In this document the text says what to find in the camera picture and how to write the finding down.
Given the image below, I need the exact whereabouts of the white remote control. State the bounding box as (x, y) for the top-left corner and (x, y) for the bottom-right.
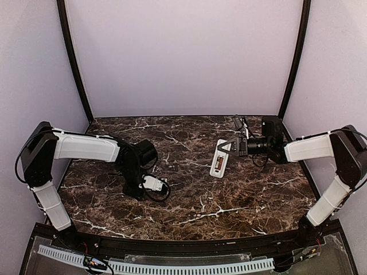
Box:
(209, 139), (229, 178)

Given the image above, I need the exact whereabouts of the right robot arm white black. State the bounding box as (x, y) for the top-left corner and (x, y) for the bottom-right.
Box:
(210, 115), (366, 246)

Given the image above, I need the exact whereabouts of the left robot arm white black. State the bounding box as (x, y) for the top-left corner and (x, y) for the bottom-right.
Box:
(15, 121), (167, 247)

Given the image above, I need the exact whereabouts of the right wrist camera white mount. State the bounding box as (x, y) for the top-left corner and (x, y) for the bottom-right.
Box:
(231, 115), (249, 139)

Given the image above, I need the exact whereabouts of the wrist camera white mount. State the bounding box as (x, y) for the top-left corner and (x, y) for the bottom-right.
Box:
(231, 115), (249, 139)
(139, 175), (169, 195)

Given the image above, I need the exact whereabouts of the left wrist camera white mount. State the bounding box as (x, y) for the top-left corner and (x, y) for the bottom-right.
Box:
(139, 175), (169, 195)

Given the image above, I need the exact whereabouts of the black left camera cable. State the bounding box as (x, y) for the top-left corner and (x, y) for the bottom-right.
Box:
(143, 174), (172, 203)

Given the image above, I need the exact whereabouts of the white slotted cable duct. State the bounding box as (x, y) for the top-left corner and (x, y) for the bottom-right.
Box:
(37, 245), (275, 274)

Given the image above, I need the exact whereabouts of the black front rail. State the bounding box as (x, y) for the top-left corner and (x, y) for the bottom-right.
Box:
(73, 230), (301, 258)

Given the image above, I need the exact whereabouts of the right black frame post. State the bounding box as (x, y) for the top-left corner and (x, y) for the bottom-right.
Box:
(278, 0), (311, 120)

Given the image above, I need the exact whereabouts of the black frame post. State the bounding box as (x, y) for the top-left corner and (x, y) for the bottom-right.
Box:
(56, 0), (94, 124)
(278, 0), (311, 120)

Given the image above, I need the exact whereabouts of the left black frame post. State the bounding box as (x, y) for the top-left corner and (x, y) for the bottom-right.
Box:
(56, 0), (94, 124)

